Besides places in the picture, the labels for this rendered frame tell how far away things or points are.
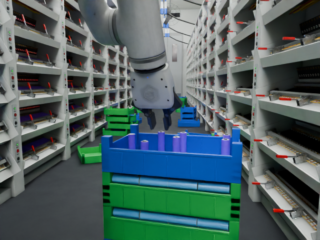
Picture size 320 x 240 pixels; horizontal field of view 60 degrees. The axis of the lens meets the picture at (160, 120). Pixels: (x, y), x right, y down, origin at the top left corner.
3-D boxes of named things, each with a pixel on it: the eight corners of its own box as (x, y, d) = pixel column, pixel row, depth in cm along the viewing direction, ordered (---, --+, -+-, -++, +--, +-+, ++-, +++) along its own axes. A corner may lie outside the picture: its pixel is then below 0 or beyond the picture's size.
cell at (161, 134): (157, 155, 75) (157, 131, 74) (158, 153, 76) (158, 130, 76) (163, 155, 74) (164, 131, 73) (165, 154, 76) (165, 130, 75)
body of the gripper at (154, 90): (122, 68, 62) (132, 111, 68) (165, 67, 59) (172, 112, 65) (134, 55, 68) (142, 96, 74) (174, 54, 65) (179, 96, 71)
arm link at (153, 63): (121, 60, 60) (124, 73, 62) (159, 58, 58) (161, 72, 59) (135, 46, 67) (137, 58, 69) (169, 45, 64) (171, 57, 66)
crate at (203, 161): (101, 171, 62) (100, 136, 61) (132, 150, 81) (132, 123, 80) (241, 184, 54) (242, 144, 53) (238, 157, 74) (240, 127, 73)
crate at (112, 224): (103, 238, 64) (102, 205, 63) (133, 202, 83) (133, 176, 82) (238, 259, 57) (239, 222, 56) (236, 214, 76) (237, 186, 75)
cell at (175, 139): (171, 162, 68) (172, 136, 67) (173, 160, 69) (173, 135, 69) (179, 163, 67) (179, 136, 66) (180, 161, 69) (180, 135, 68)
